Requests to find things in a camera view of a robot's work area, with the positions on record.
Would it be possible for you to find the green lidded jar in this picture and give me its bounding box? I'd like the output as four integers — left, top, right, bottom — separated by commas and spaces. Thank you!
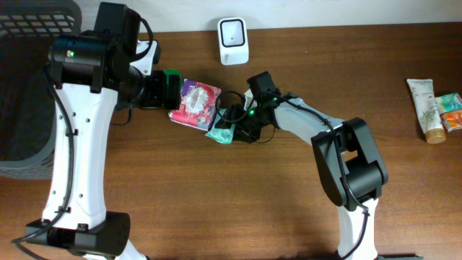
163, 69, 183, 110

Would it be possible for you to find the teal wet wipes packet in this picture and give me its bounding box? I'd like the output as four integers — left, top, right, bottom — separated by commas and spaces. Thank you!
205, 112, 235, 144

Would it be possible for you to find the red purple snack packet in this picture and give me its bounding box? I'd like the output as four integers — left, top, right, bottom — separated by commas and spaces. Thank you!
168, 79, 222, 131

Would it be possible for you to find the white floral tube gold cap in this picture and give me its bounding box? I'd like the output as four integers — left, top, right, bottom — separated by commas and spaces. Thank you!
406, 79, 446, 144

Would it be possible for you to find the orange small tissue box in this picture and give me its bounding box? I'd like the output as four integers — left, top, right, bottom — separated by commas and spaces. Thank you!
441, 110, 462, 132

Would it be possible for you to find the teal small tissue box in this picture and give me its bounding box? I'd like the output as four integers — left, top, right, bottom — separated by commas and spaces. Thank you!
435, 92, 462, 115

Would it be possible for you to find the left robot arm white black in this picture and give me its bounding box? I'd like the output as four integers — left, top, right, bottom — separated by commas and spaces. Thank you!
13, 2, 183, 259

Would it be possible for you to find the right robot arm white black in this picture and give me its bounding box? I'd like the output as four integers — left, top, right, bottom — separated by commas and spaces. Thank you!
216, 71, 388, 259

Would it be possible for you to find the white barcode scanner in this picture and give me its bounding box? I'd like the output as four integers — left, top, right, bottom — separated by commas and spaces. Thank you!
217, 17, 250, 66

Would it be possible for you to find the grey plastic basket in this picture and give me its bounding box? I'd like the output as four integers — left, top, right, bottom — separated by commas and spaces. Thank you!
1, 0, 82, 180

